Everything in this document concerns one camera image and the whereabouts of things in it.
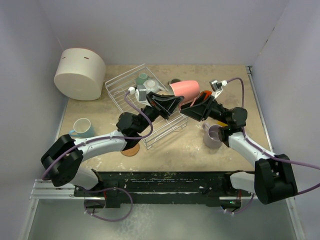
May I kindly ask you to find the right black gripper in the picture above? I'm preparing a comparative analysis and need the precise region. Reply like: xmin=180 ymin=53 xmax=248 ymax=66
xmin=179 ymin=92 xmax=230 ymax=125

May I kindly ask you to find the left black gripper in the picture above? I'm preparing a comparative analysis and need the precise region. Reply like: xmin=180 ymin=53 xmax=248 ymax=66
xmin=135 ymin=92 xmax=183 ymax=134

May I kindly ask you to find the light pink mug white inside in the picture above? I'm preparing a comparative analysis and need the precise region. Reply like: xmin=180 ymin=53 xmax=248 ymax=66
xmin=168 ymin=80 xmax=200 ymax=108

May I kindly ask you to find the pale grey white mug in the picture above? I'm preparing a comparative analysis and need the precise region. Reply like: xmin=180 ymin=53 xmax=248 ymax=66
xmin=143 ymin=79 xmax=166 ymax=94

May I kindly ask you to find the sage green cup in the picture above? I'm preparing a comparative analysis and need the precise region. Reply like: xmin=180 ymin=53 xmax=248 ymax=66
xmin=135 ymin=73 xmax=150 ymax=86

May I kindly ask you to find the beige round mug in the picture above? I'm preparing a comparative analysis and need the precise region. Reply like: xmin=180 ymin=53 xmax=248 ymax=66
xmin=157 ymin=90 xmax=171 ymax=96

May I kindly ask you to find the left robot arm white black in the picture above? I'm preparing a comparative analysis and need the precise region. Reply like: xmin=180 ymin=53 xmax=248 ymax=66
xmin=40 ymin=92 xmax=184 ymax=196

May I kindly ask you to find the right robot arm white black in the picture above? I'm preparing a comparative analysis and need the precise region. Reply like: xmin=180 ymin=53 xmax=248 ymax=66
xmin=180 ymin=94 xmax=298 ymax=205

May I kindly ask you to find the orange cup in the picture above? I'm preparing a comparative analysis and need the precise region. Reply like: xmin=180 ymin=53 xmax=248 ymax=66
xmin=199 ymin=90 xmax=212 ymax=100

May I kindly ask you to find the olive green small cup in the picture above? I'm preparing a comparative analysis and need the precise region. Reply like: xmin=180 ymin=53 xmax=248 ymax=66
xmin=167 ymin=78 xmax=181 ymax=86

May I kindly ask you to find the yellow cup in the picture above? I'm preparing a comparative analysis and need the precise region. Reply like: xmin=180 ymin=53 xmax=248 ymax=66
xmin=217 ymin=120 xmax=227 ymax=127

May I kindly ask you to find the lilac mug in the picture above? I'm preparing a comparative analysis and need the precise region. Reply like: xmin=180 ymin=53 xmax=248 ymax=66
xmin=202 ymin=122 xmax=223 ymax=150

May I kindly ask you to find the round woven cork coaster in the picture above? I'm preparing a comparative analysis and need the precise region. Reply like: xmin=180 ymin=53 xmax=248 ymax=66
xmin=121 ymin=143 xmax=140 ymax=157

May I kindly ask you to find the light blue mug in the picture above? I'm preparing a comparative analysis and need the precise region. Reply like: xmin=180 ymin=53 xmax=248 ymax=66
xmin=68 ymin=118 xmax=95 ymax=138

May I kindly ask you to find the large white cylindrical container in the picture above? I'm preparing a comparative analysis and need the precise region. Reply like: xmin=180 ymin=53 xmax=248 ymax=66
xmin=53 ymin=48 xmax=106 ymax=101

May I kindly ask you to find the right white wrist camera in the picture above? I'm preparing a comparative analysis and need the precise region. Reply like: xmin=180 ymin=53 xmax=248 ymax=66
xmin=209 ymin=80 xmax=228 ymax=100

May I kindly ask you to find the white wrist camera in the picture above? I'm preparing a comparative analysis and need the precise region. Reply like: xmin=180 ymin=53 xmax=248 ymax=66
xmin=128 ymin=85 xmax=150 ymax=106
xmin=209 ymin=80 xmax=228 ymax=100

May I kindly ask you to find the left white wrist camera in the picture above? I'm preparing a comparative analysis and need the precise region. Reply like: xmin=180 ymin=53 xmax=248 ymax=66
xmin=128 ymin=85 xmax=150 ymax=106

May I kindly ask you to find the white wire dish rack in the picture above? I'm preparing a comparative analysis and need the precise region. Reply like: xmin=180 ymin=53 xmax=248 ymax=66
xmin=105 ymin=64 xmax=188 ymax=149

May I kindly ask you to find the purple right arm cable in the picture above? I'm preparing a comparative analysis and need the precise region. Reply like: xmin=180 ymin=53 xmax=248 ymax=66
xmin=219 ymin=77 xmax=320 ymax=216

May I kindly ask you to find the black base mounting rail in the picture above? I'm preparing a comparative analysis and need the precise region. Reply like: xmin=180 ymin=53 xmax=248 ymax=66
xmin=74 ymin=171 xmax=251 ymax=208

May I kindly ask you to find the aluminium frame rail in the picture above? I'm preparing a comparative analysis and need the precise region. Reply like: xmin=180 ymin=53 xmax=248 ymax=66
xmin=245 ymin=65 xmax=307 ymax=240

